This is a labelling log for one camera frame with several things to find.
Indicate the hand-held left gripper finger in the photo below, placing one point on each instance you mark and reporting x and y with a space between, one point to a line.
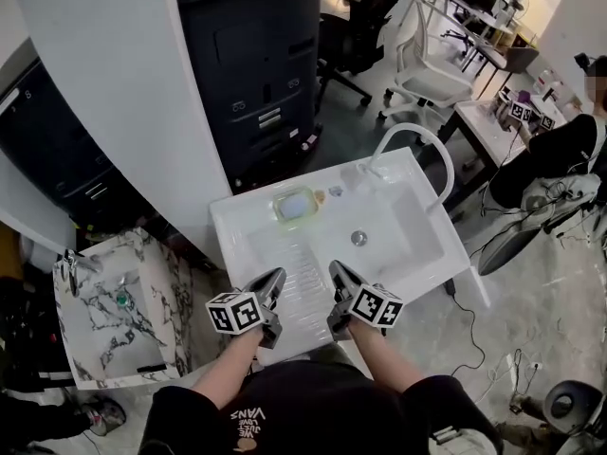
276 296
268 280

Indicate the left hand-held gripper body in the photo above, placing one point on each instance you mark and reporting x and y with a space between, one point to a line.
234 313

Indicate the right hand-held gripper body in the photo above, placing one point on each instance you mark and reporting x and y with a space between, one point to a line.
374 306

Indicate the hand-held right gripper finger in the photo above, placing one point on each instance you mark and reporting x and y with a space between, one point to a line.
352 280
339 285

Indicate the light green soap dish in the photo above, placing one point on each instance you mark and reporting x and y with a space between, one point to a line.
290 193

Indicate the person's left forearm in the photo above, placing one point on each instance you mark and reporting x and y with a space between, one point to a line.
227 372

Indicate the person's right forearm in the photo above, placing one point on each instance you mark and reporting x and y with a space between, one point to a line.
384 358

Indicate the white ceramic sink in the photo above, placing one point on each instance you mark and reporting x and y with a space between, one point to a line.
265 254

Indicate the metal sink drain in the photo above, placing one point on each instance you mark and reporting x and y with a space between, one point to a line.
359 237

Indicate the black power adapter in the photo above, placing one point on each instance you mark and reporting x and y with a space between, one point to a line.
449 288

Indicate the marble pattern sink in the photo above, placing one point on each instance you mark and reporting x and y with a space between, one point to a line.
161 278

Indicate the yellow sticker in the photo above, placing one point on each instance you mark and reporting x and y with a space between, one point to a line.
320 196

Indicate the purple sticker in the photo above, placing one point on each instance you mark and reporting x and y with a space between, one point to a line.
335 190

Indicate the clear plastic cup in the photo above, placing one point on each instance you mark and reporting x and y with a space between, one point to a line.
351 178

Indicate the green drain plug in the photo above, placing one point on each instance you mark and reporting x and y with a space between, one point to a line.
122 298

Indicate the person's black t-shirt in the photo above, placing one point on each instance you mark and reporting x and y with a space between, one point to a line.
322 410

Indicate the grey shell chair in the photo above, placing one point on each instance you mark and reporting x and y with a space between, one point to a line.
512 247

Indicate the white arched faucet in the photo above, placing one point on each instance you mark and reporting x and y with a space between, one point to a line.
408 128

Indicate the grey and red sneaker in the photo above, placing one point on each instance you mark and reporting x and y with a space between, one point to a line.
104 417

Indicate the chrome faucet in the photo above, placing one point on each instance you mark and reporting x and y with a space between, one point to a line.
73 268

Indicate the white power socket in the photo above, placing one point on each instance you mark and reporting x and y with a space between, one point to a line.
536 366

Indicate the dark blue office copier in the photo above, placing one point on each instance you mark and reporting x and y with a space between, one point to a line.
246 74
47 150

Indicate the black metal rack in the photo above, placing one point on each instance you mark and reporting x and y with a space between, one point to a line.
28 339

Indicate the white office chair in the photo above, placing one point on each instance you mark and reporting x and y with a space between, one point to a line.
436 78

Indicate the grey round device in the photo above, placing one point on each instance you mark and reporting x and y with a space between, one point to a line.
571 405

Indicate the black office chair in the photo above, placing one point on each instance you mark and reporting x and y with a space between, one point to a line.
360 31

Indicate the brown chair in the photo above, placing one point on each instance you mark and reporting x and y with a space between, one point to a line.
521 60

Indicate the white office desk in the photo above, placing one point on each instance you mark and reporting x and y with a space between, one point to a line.
474 22

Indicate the white table with black frame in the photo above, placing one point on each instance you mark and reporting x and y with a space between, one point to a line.
483 121

